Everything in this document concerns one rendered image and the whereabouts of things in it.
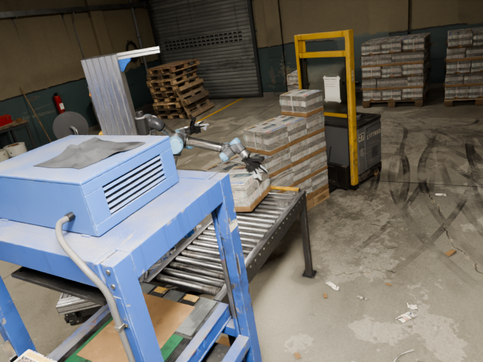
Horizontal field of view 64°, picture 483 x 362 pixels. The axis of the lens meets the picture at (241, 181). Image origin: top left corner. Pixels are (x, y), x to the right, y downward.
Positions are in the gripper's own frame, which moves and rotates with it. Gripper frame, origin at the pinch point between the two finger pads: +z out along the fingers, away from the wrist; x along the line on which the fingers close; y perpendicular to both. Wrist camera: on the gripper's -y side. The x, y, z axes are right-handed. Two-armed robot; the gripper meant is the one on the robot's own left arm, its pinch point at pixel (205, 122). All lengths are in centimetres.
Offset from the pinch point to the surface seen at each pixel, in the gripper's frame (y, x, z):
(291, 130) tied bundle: 18, 43, 75
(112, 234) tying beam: -59, 206, -156
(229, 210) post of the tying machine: -43, 200, -106
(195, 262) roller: 25, 146, -102
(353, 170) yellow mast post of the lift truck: 86, 64, 154
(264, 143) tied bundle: 22, 41, 40
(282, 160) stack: 45, 48, 58
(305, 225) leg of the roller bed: 55, 134, 5
